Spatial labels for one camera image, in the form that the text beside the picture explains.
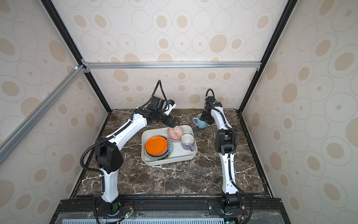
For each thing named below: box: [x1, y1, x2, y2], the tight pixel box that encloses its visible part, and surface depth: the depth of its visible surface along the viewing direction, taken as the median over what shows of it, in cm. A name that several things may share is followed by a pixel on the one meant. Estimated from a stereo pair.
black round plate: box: [144, 135, 172, 159], surface depth 96 cm
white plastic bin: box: [141, 125, 198, 167], surface depth 96 cm
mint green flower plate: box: [144, 134, 174, 161], surface depth 95 cm
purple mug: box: [180, 133, 195, 152], surface depth 96 cm
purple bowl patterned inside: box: [166, 125, 185, 141], surface depth 102 cm
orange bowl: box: [144, 135, 168, 156], surface depth 96 cm
